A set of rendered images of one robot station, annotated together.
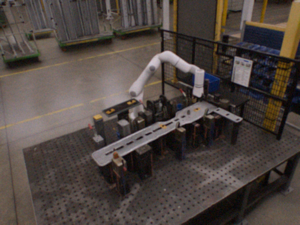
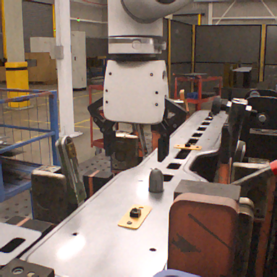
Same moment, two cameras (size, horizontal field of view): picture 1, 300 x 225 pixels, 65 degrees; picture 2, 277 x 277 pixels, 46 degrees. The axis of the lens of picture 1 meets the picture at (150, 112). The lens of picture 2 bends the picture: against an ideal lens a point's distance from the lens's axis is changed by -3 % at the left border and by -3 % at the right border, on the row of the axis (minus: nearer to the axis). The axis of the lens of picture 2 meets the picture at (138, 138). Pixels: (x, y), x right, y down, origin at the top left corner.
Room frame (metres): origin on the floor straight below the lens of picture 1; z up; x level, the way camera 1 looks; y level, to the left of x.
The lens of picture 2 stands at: (2.56, -0.79, 1.28)
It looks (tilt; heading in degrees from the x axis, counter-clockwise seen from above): 15 degrees down; 145
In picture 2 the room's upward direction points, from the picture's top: straight up
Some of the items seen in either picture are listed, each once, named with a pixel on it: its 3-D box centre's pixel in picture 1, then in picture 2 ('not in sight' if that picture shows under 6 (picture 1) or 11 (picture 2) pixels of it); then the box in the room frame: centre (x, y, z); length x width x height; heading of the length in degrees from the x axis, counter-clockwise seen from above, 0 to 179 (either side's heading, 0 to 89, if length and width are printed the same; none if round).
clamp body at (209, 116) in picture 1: (207, 130); (59, 240); (1.92, -0.57, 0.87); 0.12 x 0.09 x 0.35; 36
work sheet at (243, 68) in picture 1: (241, 71); not in sight; (2.36, -1.00, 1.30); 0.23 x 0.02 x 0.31; 36
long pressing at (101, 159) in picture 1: (161, 127); (186, 146); (1.83, -0.10, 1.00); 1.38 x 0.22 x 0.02; 126
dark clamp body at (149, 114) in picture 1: (148, 128); not in sight; (1.99, 0.03, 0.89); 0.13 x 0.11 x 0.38; 36
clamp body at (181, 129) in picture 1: (180, 143); (127, 186); (1.74, -0.27, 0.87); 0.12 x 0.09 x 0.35; 36
